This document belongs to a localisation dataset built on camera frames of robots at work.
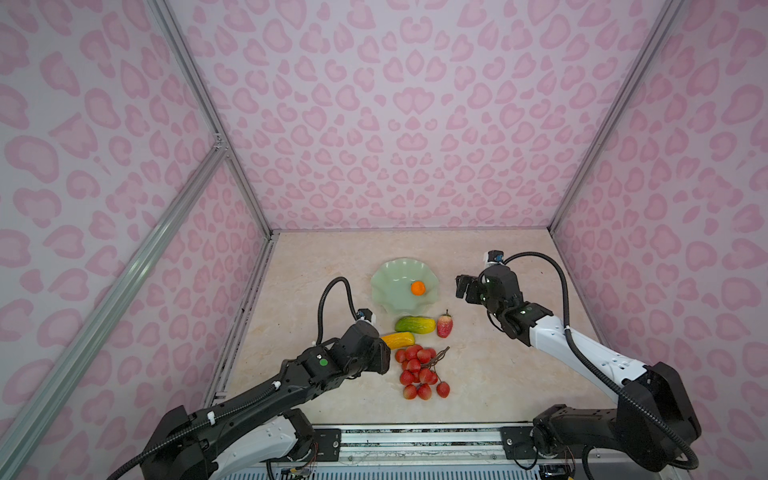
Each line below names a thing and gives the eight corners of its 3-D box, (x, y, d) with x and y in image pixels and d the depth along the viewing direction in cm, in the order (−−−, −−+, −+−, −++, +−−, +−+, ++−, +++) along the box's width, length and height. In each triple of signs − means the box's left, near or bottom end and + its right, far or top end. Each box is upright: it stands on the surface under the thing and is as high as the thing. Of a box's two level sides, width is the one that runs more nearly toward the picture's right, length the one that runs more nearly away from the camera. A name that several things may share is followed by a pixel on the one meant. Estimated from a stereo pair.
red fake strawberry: (437, 338, 93) (439, 332, 90) (435, 315, 98) (436, 309, 95) (452, 338, 93) (454, 332, 90) (449, 315, 98) (451, 309, 95)
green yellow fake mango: (395, 335, 94) (395, 329, 90) (395, 321, 96) (395, 315, 93) (435, 335, 93) (436, 329, 90) (434, 321, 96) (435, 315, 93)
